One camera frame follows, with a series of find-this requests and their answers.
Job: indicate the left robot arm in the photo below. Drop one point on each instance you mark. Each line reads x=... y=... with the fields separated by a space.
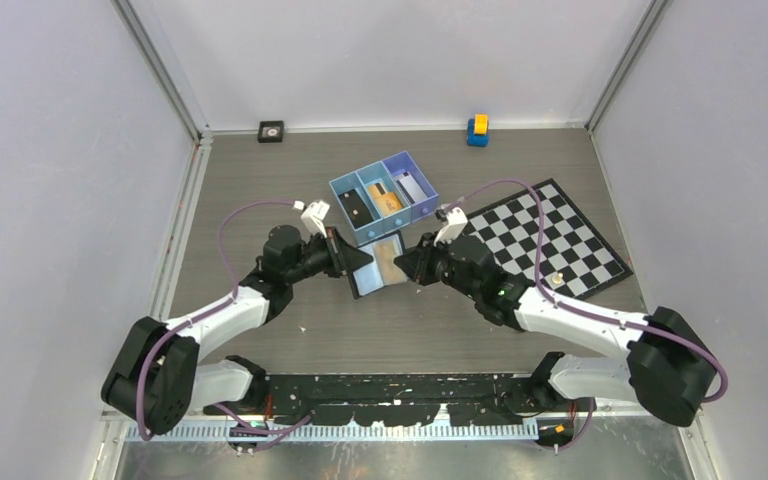
x=158 y=375

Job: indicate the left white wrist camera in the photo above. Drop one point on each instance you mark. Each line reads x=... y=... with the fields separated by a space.
x=313 y=215

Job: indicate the three-compartment blue purple tray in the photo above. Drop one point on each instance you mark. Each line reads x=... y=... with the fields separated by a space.
x=386 y=171

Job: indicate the blue yellow toy block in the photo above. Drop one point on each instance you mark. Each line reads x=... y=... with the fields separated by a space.
x=478 y=131

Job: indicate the small black square box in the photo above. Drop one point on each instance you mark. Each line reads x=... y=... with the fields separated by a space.
x=271 y=131

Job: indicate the black white checkerboard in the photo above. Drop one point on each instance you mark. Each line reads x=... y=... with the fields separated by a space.
x=570 y=244

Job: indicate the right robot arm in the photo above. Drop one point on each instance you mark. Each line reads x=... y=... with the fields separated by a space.
x=656 y=360

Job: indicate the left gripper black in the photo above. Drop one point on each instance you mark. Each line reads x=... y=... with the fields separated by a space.
x=341 y=256

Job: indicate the white card in tray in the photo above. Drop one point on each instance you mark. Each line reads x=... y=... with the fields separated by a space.
x=411 y=188

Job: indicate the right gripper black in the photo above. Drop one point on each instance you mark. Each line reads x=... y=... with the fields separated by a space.
x=417 y=264

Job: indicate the orange card in tray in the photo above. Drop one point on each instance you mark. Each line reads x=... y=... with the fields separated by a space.
x=386 y=201

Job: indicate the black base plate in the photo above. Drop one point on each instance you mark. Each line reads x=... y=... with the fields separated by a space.
x=400 y=400

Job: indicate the black card in tray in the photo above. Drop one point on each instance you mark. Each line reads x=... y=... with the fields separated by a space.
x=355 y=208

